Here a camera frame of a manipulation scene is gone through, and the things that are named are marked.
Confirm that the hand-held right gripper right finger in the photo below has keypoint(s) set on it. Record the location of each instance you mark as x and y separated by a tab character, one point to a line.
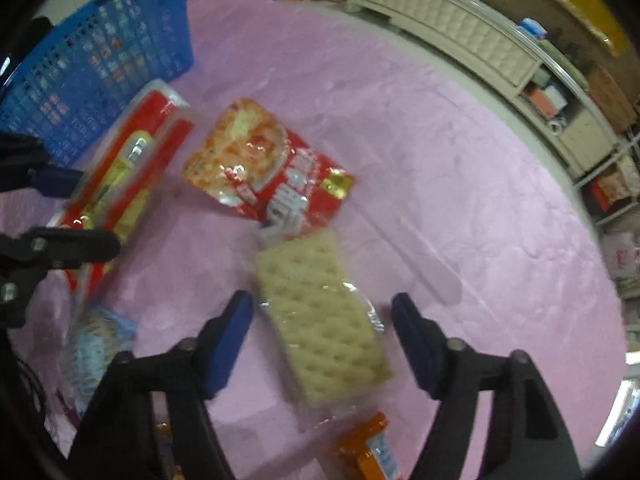
416	347

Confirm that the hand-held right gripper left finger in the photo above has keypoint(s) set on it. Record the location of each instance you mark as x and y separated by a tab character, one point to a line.
231	342

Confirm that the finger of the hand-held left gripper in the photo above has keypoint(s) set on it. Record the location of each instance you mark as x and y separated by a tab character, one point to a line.
75	247
55	181

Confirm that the long red cracker pack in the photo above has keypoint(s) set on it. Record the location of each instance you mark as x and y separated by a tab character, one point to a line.
135	155

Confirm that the clear soda cracker pack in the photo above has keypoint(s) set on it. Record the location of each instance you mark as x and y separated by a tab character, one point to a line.
320	310

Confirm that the blue plastic basket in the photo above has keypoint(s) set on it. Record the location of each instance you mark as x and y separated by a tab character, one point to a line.
75	75

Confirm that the orange chip bag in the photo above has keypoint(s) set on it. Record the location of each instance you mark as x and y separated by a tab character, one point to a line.
362	452

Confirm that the light blue snack packet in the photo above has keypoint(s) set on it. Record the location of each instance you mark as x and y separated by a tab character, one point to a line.
95	340

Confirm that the red rice cracker bag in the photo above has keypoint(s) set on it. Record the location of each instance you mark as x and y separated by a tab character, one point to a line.
280	175

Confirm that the pink quilted bedspread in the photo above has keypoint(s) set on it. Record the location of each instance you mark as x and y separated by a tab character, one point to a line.
425	160

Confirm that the pink paper bag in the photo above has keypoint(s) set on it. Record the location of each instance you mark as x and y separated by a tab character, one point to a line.
622	257

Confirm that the printed snack carton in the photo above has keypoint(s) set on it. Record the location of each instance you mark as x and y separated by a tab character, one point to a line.
612	191

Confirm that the white tape roll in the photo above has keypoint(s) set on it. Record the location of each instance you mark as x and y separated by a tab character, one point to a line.
557	126

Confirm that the white metal rack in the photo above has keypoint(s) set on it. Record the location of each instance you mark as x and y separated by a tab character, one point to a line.
617	160

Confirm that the orange box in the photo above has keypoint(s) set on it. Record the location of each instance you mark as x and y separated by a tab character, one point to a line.
537	99

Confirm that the cardboard box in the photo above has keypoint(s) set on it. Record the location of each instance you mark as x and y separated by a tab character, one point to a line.
612	97

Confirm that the white low cabinet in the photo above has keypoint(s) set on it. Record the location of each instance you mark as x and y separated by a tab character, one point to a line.
450	15

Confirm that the blue tissue pack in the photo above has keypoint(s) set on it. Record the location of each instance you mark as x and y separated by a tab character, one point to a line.
532	29

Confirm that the yellow hanging cloth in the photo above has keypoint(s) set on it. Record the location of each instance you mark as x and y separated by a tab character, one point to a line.
595	10

